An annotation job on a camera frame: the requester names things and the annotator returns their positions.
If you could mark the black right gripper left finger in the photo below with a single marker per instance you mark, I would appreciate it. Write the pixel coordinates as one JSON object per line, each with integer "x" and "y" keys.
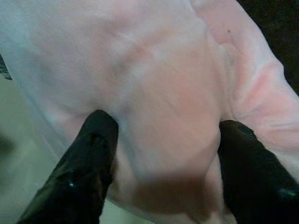
{"x": 79, "y": 172}

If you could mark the pink pillow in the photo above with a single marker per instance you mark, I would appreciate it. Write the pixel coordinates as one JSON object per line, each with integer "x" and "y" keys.
{"x": 158, "y": 88}

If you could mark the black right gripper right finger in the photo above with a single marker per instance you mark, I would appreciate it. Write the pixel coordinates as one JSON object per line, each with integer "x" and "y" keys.
{"x": 254, "y": 177}

